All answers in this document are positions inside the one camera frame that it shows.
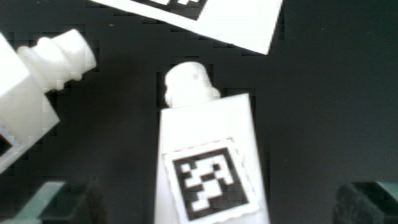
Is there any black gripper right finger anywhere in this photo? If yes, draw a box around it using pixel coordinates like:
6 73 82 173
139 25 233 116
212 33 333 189
333 181 398 224

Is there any white stool leg with tags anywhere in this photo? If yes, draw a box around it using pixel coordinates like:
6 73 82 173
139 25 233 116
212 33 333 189
155 62 270 224

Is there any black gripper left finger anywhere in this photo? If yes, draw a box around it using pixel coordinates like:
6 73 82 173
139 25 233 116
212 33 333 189
9 181 107 224

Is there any white stool leg middle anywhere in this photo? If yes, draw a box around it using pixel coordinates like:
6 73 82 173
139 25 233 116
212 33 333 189
0 29 96 174

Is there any white tag sheet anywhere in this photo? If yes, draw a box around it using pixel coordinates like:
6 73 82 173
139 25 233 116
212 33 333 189
93 0 283 54

